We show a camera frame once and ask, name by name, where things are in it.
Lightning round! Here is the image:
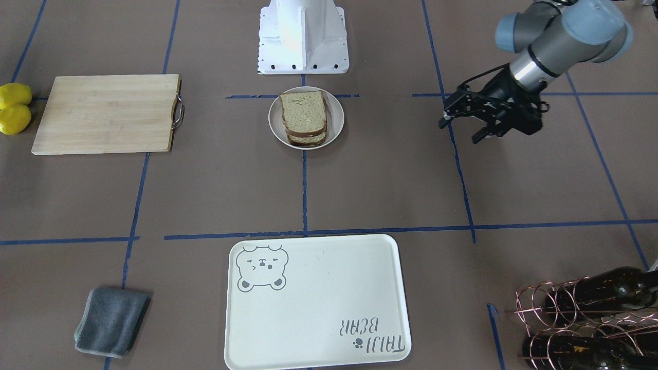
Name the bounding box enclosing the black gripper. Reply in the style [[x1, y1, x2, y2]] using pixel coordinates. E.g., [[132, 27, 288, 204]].
[[438, 66, 545, 144]]

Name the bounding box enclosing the white round plate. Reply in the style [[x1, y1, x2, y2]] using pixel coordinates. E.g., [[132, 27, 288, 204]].
[[268, 86, 345, 151]]

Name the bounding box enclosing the bread slice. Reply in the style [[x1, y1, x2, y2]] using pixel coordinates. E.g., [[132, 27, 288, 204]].
[[286, 132, 327, 147], [279, 90, 327, 138]]

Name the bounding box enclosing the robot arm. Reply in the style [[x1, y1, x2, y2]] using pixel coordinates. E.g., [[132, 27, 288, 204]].
[[438, 1, 634, 143]]

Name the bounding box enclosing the cream bear serving tray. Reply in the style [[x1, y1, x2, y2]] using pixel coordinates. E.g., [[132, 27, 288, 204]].
[[224, 234, 413, 369]]

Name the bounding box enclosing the dark wine bottle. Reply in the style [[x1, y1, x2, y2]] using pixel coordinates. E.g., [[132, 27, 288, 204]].
[[544, 266, 657, 326], [519, 319, 656, 369]]

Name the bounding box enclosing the wooden cutting board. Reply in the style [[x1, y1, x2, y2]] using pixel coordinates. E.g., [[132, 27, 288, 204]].
[[31, 73, 184, 155]]

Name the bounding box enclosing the grey folded cloth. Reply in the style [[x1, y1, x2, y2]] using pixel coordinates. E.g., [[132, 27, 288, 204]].
[[74, 287, 151, 359]]

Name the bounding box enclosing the yellow lemon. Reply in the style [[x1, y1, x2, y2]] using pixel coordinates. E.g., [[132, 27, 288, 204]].
[[0, 82, 32, 110], [1, 104, 31, 135]]

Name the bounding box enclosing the black camera cable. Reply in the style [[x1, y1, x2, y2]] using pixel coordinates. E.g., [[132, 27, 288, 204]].
[[456, 63, 512, 96]]

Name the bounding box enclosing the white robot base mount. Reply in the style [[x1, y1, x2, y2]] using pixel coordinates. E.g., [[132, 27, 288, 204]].
[[257, 1, 350, 75]]

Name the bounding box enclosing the copper wire bottle rack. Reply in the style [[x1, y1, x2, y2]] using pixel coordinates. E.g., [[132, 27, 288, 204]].
[[513, 267, 656, 369]]

